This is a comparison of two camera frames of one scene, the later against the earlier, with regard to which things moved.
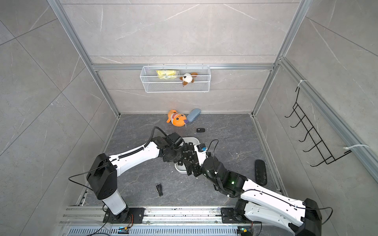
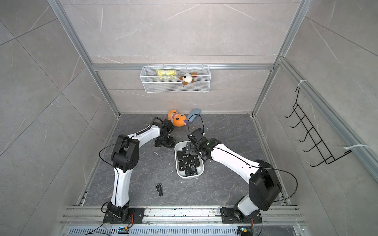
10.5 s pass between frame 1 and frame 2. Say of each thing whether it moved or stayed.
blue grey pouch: stayed
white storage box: moved
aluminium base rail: stayed
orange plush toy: stayed
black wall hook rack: stayed
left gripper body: moved
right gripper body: moved
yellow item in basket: stayed
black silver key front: stayed
